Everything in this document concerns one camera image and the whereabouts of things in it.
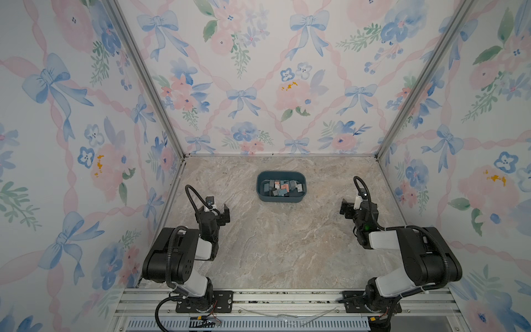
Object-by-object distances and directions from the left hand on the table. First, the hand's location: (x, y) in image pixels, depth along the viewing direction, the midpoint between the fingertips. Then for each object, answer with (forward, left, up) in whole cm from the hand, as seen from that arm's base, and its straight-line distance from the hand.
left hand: (215, 205), depth 93 cm
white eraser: (+12, -39, -4) cm, 41 cm away
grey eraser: (+16, -25, -4) cm, 30 cm away
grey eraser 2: (+15, -36, -4) cm, 39 cm away
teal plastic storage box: (+8, -28, -4) cm, 29 cm away
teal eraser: (+13, -23, -4) cm, 26 cm away
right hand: (+3, -64, +1) cm, 64 cm away
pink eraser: (+16, -28, -4) cm, 32 cm away
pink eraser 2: (+13, -32, -3) cm, 34 cm away
